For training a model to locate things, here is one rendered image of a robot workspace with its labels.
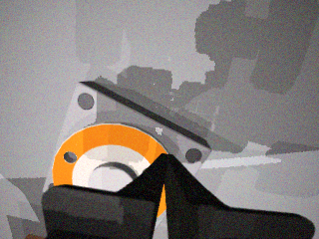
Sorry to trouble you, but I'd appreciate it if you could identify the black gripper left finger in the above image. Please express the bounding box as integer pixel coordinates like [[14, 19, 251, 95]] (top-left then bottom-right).
[[41, 153, 168, 239]]

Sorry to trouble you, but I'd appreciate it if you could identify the orange round plate with holes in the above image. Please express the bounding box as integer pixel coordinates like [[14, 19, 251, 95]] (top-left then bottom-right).
[[52, 121, 170, 187]]

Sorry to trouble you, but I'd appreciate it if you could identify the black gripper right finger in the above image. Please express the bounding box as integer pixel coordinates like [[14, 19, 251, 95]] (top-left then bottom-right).
[[164, 154, 315, 239]]

